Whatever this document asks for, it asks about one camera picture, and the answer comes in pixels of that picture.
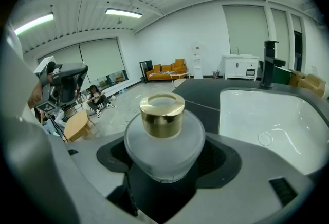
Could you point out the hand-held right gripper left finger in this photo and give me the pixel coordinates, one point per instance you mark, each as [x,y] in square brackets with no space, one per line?
[77,166]

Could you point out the black framed panel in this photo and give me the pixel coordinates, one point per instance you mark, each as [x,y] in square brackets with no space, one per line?
[145,70]

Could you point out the frosted glass bottle gold cap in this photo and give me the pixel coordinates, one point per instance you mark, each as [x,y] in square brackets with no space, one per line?
[164,156]

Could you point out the white sink basin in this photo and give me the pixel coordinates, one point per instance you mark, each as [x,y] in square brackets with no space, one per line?
[257,115]

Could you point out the cardboard box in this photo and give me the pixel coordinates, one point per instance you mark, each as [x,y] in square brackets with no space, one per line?
[295,76]
[312,84]

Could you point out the ceiling tube light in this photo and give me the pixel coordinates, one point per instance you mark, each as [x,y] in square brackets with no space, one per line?
[123,13]
[33,23]

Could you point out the dark green container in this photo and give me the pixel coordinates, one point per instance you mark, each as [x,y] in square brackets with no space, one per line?
[281,76]

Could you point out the white vanity cabinet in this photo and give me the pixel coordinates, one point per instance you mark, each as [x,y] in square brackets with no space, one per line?
[237,66]

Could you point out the light wooden table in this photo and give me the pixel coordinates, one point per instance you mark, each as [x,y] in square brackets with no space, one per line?
[75,125]

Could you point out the white roller blind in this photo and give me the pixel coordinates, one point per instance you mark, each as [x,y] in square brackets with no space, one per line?
[244,30]
[102,58]
[69,54]
[280,35]

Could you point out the white round side table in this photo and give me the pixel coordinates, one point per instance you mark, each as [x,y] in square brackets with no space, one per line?
[180,73]

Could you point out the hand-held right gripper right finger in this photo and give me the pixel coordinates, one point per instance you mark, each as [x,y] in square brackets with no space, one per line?
[246,182]

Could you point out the white water dispenser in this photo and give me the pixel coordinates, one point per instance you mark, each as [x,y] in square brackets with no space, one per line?
[197,63]

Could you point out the black faucet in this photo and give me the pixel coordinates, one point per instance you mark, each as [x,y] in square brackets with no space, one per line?
[268,68]

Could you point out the person's left forearm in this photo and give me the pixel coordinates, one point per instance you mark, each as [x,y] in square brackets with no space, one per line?
[34,97]

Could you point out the small grey trash bin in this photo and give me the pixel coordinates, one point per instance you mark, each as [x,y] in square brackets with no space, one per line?
[216,74]

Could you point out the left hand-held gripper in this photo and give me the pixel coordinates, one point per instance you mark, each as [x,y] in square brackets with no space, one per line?
[66,81]

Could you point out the orange sofa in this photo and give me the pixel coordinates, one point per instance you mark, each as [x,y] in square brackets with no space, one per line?
[164,70]

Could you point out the dark grey sink counter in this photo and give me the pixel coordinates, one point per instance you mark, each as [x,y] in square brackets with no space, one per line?
[200,89]

